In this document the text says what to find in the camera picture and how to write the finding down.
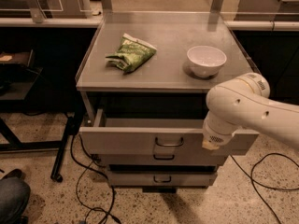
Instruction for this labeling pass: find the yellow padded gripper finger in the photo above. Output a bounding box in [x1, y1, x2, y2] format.
[202, 139, 220, 150]

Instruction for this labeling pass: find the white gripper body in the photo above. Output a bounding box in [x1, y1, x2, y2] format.
[203, 112, 239, 146]

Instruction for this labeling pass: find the grey top drawer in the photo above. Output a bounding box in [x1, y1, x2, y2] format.
[79, 110, 258, 156]

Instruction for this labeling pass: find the grey drawer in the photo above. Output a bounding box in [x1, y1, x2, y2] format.
[100, 154, 226, 166]
[107, 172, 218, 187]
[79, 110, 258, 156]

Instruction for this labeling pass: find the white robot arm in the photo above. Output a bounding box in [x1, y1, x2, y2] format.
[202, 73, 299, 150]

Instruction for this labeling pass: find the grey middle drawer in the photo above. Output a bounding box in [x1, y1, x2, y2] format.
[100, 154, 226, 166]

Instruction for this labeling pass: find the grey drawer cabinet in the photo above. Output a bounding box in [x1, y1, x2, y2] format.
[77, 12, 253, 191]

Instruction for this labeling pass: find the grey bottom drawer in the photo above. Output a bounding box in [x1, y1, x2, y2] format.
[107, 172, 218, 187]

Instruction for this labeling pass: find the white ceramic bowl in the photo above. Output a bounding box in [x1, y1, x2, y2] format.
[187, 46, 227, 77]

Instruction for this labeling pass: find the green chip bag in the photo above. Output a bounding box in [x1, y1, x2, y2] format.
[106, 34, 157, 73]

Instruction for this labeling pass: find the black table stand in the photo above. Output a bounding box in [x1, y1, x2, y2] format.
[0, 49, 85, 183]

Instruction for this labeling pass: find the dark shoe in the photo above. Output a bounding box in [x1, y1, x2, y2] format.
[3, 169, 24, 179]

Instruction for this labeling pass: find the person leg in jeans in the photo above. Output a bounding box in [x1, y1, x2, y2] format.
[0, 177, 31, 224]

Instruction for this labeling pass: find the black cable right floor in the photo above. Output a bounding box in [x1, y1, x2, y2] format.
[229, 152, 299, 224]

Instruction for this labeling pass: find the black cable floor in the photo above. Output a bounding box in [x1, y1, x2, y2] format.
[69, 121, 122, 224]
[229, 152, 299, 224]

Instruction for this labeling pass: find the black cable left floor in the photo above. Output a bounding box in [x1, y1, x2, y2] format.
[69, 121, 122, 224]

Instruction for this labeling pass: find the white horizontal rail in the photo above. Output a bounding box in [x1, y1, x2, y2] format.
[0, 18, 102, 28]

